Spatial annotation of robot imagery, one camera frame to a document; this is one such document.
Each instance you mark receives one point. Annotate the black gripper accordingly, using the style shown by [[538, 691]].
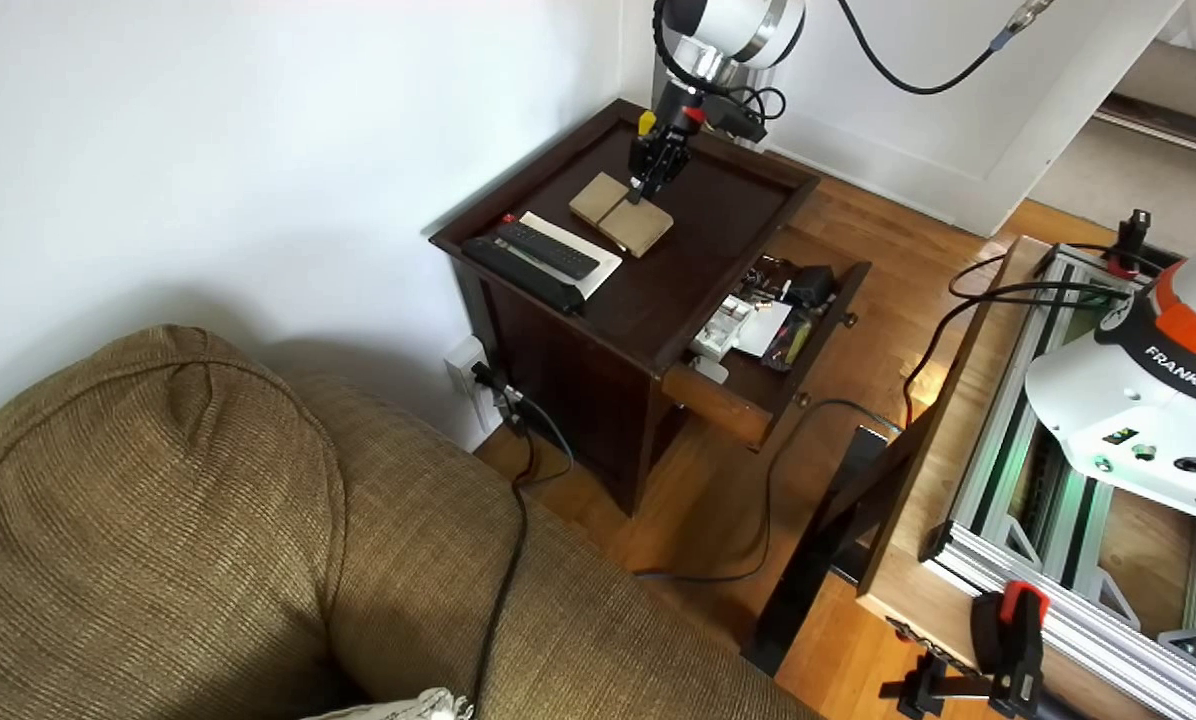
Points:
[[663, 149]]

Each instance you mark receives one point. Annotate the aluminium profile frame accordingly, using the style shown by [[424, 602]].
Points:
[[1022, 534]]

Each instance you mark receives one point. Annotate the small black pouch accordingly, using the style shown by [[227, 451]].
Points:
[[811, 284]]

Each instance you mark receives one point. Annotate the black remote control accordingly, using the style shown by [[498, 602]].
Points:
[[531, 262]]

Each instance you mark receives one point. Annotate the brown note pad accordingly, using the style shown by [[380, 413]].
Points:
[[608, 211]]

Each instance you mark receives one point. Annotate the dark wooden side table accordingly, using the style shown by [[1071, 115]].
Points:
[[701, 272]]

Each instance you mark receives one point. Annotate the white wall outlet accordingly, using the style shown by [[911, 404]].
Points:
[[461, 363]]

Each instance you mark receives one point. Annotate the olive fabric sofa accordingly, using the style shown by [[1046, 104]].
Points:
[[159, 534]]

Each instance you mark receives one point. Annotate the wooden base board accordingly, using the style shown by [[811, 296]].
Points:
[[911, 534]]

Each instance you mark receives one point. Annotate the white box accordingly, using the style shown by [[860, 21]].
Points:
[[746, 325]]

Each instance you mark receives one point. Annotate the open wooden drawer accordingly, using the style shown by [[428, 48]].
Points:
[[756, 383]]

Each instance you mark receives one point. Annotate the red black clamp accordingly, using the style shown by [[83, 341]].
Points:
[[1132, 237], [1015, 624]]

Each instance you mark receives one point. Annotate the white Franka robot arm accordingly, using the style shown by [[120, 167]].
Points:
[[1140, 384]]

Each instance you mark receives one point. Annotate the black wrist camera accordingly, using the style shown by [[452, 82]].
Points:
[[736, 117]]

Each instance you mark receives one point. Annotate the white pillow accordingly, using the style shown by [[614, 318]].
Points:
[[400, 706]]

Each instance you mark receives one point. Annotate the black stand leg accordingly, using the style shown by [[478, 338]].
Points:
[[822, 547]]

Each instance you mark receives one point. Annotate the black silver rectangular device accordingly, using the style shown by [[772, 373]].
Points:
[[594, 258]]

